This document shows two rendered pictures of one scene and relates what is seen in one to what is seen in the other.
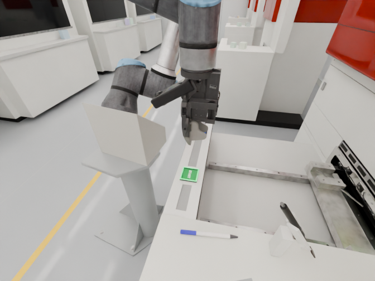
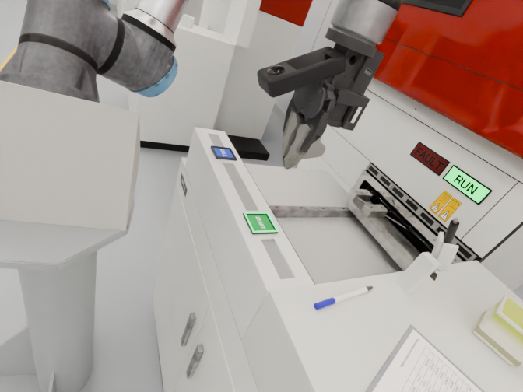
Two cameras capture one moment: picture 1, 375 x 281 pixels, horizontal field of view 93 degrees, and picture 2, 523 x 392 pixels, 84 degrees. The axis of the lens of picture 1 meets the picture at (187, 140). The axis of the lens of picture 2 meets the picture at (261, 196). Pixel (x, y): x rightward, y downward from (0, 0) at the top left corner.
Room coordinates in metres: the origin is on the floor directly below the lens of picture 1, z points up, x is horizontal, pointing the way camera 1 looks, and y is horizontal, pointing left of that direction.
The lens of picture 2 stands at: (0.10, 0.34, 1.31)
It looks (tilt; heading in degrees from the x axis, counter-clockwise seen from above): 32 degrees down; 313
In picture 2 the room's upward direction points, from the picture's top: 23 degrees clockwise
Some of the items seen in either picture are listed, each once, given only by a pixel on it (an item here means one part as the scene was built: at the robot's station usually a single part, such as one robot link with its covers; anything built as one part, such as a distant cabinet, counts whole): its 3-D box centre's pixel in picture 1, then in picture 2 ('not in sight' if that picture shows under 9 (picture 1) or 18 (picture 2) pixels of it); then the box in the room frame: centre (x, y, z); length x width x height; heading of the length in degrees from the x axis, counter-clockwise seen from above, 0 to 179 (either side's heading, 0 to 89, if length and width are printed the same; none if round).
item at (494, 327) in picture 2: not in sight; (509, 330); (0.02, -0.29, 1.00); 0.07 x 0.07 x 0.07; 5
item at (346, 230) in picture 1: (334, 206); (385, 234); (0.34, -0.50, 0.87); 0.36 x 0.08 x 0.03; 168
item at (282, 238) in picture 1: (292, 238); (430, 264); (0.16, -0.22, 1.03); 0.06 x 0.04 x 0.13; 78
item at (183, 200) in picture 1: (195, 163); (230, 208); (0.52, -0.03, 0.89); 0.55 x 0.09 x 0.14; 168
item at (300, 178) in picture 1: (266, 173); (310, 211); (0.51, -0.34, 0.84); 0.50 x 0.02 x 0.03; 78
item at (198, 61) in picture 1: (197, 57); (359, 20); (0.40, -0.02, 1.33); 0.08 x 0.08 x 0.05
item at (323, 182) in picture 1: (329, 183); (374, 210); (0.41, -0.52, 0.89); 0.08 x 0.03 x 0.03; 78
